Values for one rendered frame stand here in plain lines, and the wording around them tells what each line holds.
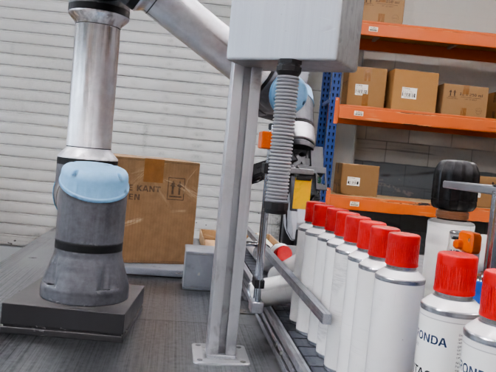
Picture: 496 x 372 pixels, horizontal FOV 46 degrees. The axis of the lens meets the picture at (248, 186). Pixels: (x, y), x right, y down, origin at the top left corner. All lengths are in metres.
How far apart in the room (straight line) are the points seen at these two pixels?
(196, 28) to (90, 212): 0.37
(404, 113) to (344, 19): 3.87
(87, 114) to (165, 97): 4.12
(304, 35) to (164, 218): 0.82
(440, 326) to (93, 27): 0.86
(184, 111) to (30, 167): 1.46
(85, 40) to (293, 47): 0.48
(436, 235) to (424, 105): 3.71
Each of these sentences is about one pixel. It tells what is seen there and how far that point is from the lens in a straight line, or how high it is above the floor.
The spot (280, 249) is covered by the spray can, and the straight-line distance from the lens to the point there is 1.19.
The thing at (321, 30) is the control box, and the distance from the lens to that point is 0.80.
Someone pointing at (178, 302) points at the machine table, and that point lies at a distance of 1.25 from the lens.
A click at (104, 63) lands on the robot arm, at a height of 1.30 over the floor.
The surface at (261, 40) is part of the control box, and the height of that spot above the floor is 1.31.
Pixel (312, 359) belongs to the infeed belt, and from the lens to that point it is 0.83.
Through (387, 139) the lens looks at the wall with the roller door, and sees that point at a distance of 5.50.
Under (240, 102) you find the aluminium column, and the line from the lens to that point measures 0.89.
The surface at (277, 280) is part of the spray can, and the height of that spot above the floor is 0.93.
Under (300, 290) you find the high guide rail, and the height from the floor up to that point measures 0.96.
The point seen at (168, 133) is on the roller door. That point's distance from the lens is 5.23.
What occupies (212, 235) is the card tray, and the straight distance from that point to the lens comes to 2.12.
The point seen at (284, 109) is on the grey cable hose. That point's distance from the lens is 0.78.
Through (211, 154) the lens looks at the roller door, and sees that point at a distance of 5.19.
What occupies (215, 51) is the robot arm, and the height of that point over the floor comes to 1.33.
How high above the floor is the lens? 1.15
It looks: 3 degrees down
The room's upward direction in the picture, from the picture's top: 5 degrees clockwise
